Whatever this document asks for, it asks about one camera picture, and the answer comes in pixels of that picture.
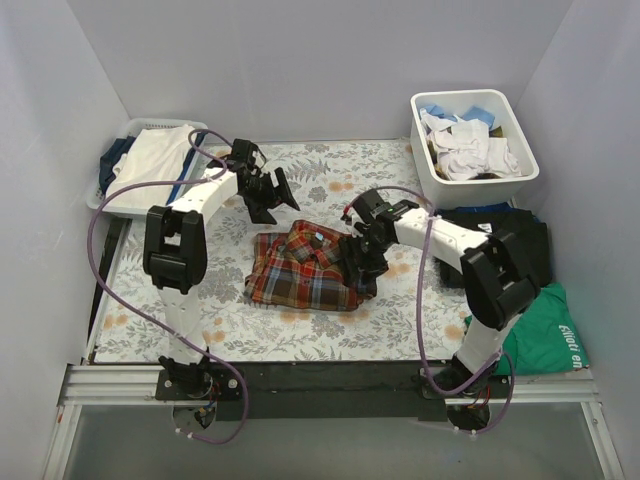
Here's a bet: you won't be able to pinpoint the green shirt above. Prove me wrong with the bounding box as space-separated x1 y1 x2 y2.
494 283 589 376

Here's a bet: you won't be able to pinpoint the white folded garment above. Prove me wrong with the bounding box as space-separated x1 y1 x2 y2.
106 124 194 212

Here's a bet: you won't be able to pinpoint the light blue garment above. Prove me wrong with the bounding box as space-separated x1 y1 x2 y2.
419 104 495 127

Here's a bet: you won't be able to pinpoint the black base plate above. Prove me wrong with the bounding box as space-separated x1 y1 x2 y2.
154 360 516 424

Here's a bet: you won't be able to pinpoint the floral table mat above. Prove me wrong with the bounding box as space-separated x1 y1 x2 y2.
92 139 469 363

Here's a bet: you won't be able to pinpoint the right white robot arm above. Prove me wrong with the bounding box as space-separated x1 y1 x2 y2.
339 187 540 398

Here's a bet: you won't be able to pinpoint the grey perforated basket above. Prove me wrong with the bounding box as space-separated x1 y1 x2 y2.
86 118 208 219

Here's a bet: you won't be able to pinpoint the white crumpled clothes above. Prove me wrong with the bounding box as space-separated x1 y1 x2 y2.
419 115 522 182

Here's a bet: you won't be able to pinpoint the black folded shirt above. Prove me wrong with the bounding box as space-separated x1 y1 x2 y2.
438 203 553 287

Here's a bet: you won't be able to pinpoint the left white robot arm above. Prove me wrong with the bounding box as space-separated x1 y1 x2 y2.
143 139 299 365

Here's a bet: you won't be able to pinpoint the white plastic bin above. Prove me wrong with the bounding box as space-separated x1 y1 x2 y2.
410 89 540 209

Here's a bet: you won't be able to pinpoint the navy blue garment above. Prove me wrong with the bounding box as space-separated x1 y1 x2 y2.
98 136 136 195

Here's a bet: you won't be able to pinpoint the plaid long sleeve shirt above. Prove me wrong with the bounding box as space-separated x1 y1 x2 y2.
243 220 377 312

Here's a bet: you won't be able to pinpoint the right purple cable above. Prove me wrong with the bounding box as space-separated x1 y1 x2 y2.
339 185 516 436

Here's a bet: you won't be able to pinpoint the aluminium frame rail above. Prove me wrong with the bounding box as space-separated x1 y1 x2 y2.
58 364 624 479

